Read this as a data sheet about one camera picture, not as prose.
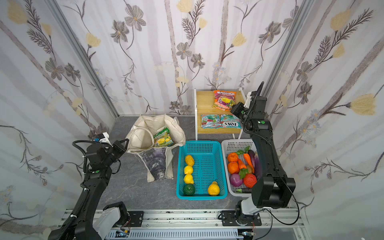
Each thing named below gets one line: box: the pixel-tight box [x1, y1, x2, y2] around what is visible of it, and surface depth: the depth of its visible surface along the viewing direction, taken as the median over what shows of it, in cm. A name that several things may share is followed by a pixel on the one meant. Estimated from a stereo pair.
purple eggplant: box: [248, 149, 263, 181], surface depth 90 cm
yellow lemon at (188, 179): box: [184, 173, 194, 184], surface depth 86 cm
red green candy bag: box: [201, 114, 222, 129], surface depth 95 cm
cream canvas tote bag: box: [126, 114, 186, 183], surface depth 86 cm
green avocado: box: [183, 183, 196, 197], surface depth 81 cm
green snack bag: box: [153, 127, 174, 147], surface depth 92 cm
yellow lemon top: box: [185, 155, 195, 166], surface depth 92 cm
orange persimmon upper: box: [227, 152, 239, 163], surface depth 92 cm
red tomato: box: [243, 173, 258, 188], surface depth 82 cm
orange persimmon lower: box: [227, 162, 239, 174], surface depth 87 cm
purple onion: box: [230, 173, 243, 187], surface depth 83 cm
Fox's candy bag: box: [220, 114, 242, 129], surface depth 95 cm
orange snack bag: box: [212, 90, 237, 111], surface depth 80 cm
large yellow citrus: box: [207, 181, 220, 196], surface depth 80 cm
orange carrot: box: [243, 153, 255, 174], surface depth 95 cm
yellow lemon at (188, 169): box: [184, 165, 193, 175], surface depth 89 cm
